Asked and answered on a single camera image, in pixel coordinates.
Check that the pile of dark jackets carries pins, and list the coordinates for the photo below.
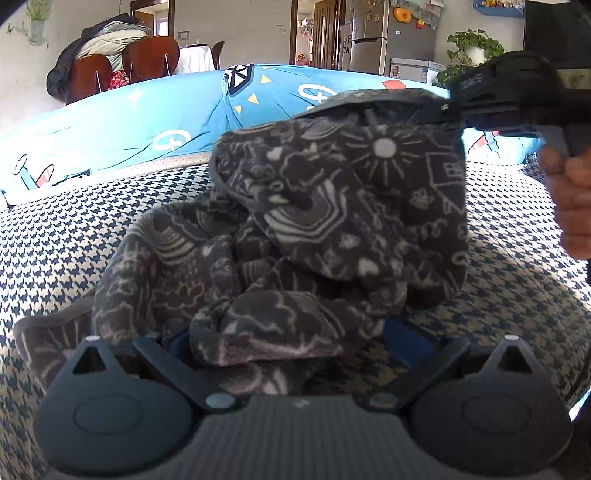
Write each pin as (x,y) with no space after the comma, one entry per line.
(99,41)

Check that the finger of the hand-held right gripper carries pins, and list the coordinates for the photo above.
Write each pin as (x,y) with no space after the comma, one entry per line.
(436,115)

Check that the table with white cloth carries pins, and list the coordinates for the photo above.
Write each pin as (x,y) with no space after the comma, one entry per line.
(196,59)

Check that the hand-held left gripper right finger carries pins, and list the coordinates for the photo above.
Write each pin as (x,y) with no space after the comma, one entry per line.
(408,344)

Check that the blue printed bed sheet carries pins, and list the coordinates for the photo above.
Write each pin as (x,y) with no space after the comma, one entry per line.
(138,115)

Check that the white chest freezer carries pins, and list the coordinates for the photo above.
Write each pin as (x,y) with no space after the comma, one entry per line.
(415,70)

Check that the silver refrigerator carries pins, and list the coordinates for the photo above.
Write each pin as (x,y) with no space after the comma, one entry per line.
(371,39)

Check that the grey patterned fleece garment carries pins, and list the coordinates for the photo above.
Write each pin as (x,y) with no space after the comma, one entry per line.
(332,198)

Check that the person's right hand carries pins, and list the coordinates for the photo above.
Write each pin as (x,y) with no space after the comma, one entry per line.
(572,198)

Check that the black chair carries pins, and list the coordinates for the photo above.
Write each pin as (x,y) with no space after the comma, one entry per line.
(218,54)

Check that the orange wall toy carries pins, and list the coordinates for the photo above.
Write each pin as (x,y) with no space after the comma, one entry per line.
(403,14)

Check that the plant wall decal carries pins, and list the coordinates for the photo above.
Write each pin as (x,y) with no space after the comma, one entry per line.
(36,21)

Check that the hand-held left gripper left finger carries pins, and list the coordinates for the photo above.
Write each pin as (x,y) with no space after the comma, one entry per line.
(159,357)

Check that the green potted plant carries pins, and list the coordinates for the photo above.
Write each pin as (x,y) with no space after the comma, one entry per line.
(471,50)

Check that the brown wooden door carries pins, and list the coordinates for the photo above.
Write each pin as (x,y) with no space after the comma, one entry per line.
(328,32)

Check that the black flat screen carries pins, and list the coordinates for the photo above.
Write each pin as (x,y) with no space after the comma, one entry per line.
(558,32)

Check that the red floral cloth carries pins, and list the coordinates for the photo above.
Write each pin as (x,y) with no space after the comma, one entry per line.
(118,79)

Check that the blue wall shelf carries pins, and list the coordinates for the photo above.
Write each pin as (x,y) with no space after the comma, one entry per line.
(498,8)

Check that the brown framed doorway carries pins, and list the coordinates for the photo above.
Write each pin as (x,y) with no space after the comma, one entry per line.
(152,16)

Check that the brown wooden chair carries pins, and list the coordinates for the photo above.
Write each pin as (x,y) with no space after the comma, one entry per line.
(150,57)
(90,76)

